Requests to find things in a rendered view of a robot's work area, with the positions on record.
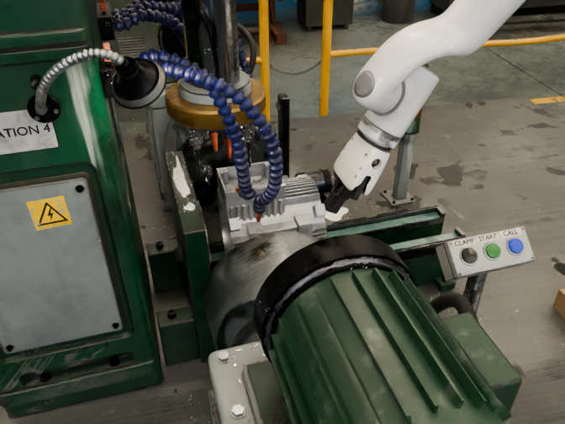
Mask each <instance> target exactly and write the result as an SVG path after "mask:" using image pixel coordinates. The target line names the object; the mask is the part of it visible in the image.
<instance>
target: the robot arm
mask: <svg viewBox="0 0 565 424"><path fill-rule="evenodd" d="M524 2H525V0H455V1H454V2H453V3H452V4H451V6H450V7H449V8H448V9H447V10H446V11H445V12H444V13H442V14H441V15H439V16H437V17H434V18H433V19H427V20H424V21H420V22H418V23H415V24H411V25H410V26H407V27H405V28H403V29H401V30H400V31H399V32H397V33H396V34H394V35H393V36H391V37H390V38H389V39H388V40H387V41H385V42H384V43H383V45H382V46H381V47H380V48H379V49H378V50H377V51H376V52H375V54H374V55H373V56H372V57H371V58H370V60H369V61H368V62H367V63H366V65H365V66H364V67H363V68H362V69H361V71H360V72H359V74H358V75H357V77H356V80H355V81H354V84H353V88H352V94H353V98H354V99H355V100H356V102H357V103H358V104H359V105H361V106H362V107H363V108H365V109H367V112H366V113H365V115H364V116H363V118H362V120H361V122H360V123H359V125H358V128H359V130H358V131H357V132H356V133H355V134H354V135H353V136H352V138H351V139H350V140H349V142H348V143H347V144H346V146H345V148H344V149H343V150H342V152H341V153H340V155H339V156H338V158H337V160H336V161H335V165H334V169H335V170H334V172H333V173H334V176H335V182H334V184H333V186H332V190H333V191H331V192H330V194H329V196H328V198H327V199H326V201H325V202H324V204H325V211H328V212H331V213H333V214H337V213H338V212H339V210H340V208H341V206H342V205H343V204H344V203H345V201H346V200H348V199H349V198H351V199H354V200H356V201H357V200H358V199H359V197H360V195H361V194H363V195H365V196H367V195H369V193H370V192H371V191H372V188H373V187H374V185H375V184H376V182H377V180H378V179H379V177H380V175H381V173H382V172H383V169H384V168H385V166H386V163H387V161H388V158H389V155H390V154H389V152H390V151H391V148H392V149H394V148H395V147H396V145H397V144H398V143H399V141H400V139H401V138H402V136H403V135H404V133H405V131H406V130H407V129H408V128H409V126H410V124H411V123H412V121H413V120H414V118H415V116H416V115H417V114H418V113H419V111H420V109H421V108H422V106H423V105H424V103H425V101H426V100H427V98H428V97H429V96H430V94H431V93H432V91H433V90H434V88H435V87H436V84H437V83H438V82H439V77H438V76H437V75H436V74H435V73H434V72H433V71H432V70H430V69H429V68H427V67H426V66H423V65H424V64H426V63H428V62H430V61H433V60H435V59H438V58H442V57H446V56H469V55H471V54H472V53H474V52H475V51H477V50H478V49H479V48H480V47H481V46H482V45H484V44H485V42H486V41H487V40H488V39H489V38H490V37H491V36H492V35H493V34H494V33H495V32H496V31H497V30H498V29H499V28H500V27H501V26H502V25H503V23H504V22H505V21H506V20H507V19H508V18H509V17H510V16H511V15H512V14H513V13H514V12H515V11H516V10H517V9H518V8H519V7H520V6H521V5H522V4H523V3H524Z"/></svg>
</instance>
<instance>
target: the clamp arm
mask: <svg viewBox="0 0 565 424"><path fill-rule="evenodd" d="M276 108H277V112H278V139H279V141H280V146H279V147H280V148H281V149H282V155H281V156H282V159H283V161H282V165H283V169H282V174H283V175H288V178H289V150H290V97H289V96H288V95H287V94H286V93H279V94H278V95H277V102H276Z"/></svg>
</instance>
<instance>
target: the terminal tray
mask: <svg viewBox="0 0 565 424"><path fill-rule="evenodd" d="M267 163H269V162H258V163H252V164H251V167H249V170H250V175H251V184H252V187H253V188H254V189H255V191H256V194H259V193H263V192H264V190H265V189H266V188H267V185H268V178H269V174H268V173H269V171H270V170H269V165H267ZM222 169H225V171H224V172H222V171H221V170H222ZM236 171H237V170H236V169H235V166H233V167H221V168H217V176H218V185H219V196H220V197H221V198H220V200H221V203H222V205H223V208H224V209H225V211H224V213H225V212H226V215H225V216H227V220H228V219H231V218H236V217H239V219H240V220H243V221H246V219H249V220H252V219H253V218H254V217H255V218H256V212H255V211H254V209H253V207H254V205H253V201H254V199H255V197H256V196H255V197H254V198H253V199H251V200H245V199H243V198H241V197H240V196H239V194H238V193H237V192H236V191H235V189H236V188H239V187H240V186H239V185H238V180H237V175H236ZM229 188H232V190H231V191H229V190H228V189H229ZM222 200H223V202H222ZM223 203H224V204H223ZM283 213H285V183H284V181H282V187H281V189H280V191H279V194H278V195H277V197H276V198H275V199H274V200H273V201H272V202H271V203H270V204H269V205H266V211H265V212H264V213H262V216H261V217H262V218H264V217H265V215H267V217H270V216H271V215H273V216H276V215H277V214H280V215H282V214H283Z"/></svg>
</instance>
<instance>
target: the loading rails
mask: <svg viewBox="0 0 565 424"><path fill-rule="evenodd" d="M445 215H446V213H445V212H444V211H443V210H442V209H441V207H439V206H438V205H433V206H429V207H424V208H419V209H411V210H406V211H401V212H397V213H392V214H387V215H379V216H374V217H370V218H365V219H360V220H352V221H347V222H342V223H338V224H333V225H327V226H326V227H327V228H325V229H326V230H327V232H326V234H327V237H326V238H330V237H333V236H343V235H362V236H370V237H373V238H376V239H379V240H380V241H383V242H385V243H386V244H388V245H389V246H391V247H392V248H393V249H394V250H395V251H396V253H397V254H398V255H399V257H400V258H401V260H402V261H403V262H404V264H405V266H406V267H407V268H408V270H409V271H410V272H411V273H412V275H413V276H414V278H415V282H416V284H417V287H419V286H423V285H427V284H434V285H435V286H436V287H437V288H438V289H439V291H440V292H442V291H446V290H449V289H454V288H455V282H454V281H453V280H452V281H449V282H446V280H445V278H444V274H443V272H442V269H441V264H440V261H439V257H438V255H437V252H436V247H437V246H439V245H441V244H443V242H447V241H454V240H458V239H462V238H467V236H465V233H464V232H463V231H462V230H461V229H460V228H459V227H456V228H455V232H450V233H446V234H441V232H442V227H443V223H444V219H445ZM209 250H210V256H211V270H210V272H211V271H212V270H213V268H214V266H215V265H216V264H217V263H218V262H219V260H220V259H221V258H222V257H223V256H224V255H225V249H224V245H219V246H212V247H210V248H209Z"/></svg>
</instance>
